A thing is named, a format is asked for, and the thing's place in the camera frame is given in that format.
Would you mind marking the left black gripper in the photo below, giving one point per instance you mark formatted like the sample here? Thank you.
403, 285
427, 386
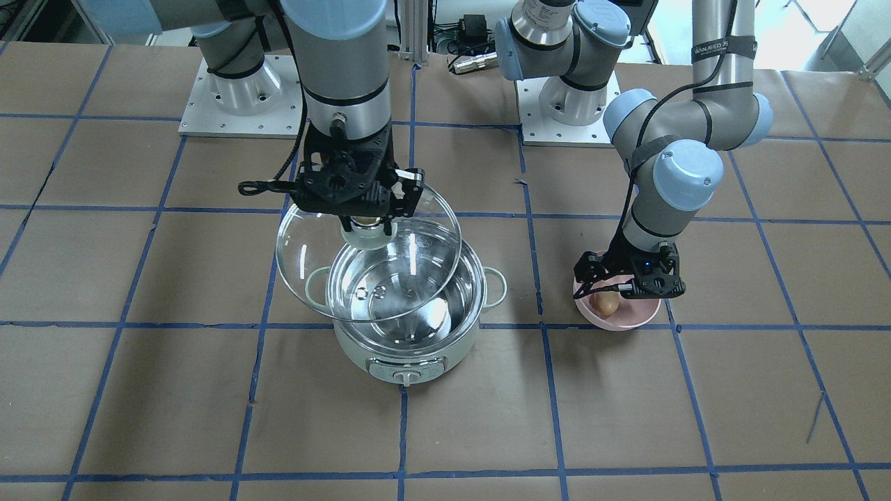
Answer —
624, 257

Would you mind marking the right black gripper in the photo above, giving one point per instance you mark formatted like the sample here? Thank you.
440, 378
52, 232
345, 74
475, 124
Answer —
409, 189

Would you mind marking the glass pot lid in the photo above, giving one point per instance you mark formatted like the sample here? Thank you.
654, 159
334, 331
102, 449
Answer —
362, 275

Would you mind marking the brown egg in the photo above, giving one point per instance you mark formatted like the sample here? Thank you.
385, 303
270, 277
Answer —
606, 303

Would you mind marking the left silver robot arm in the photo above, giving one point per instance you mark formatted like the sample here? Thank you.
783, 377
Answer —
670, 149

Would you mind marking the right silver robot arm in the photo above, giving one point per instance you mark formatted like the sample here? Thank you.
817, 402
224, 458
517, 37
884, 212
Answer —
339, 49

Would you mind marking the pale green electric pot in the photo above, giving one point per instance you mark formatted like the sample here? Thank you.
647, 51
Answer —
427, 343

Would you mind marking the pink bowl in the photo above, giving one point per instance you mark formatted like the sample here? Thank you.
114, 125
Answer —
632, 313

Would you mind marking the silver cylindrical connector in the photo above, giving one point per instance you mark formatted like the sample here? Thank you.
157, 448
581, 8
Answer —
464, 66

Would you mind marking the black power adapter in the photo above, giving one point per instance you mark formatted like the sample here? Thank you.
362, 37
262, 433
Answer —
472, 27

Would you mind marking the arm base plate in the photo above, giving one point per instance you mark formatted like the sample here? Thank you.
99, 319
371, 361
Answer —
557, 125
264, 105

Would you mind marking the aluminium frame post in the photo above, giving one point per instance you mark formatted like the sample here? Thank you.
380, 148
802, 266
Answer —
414, 31

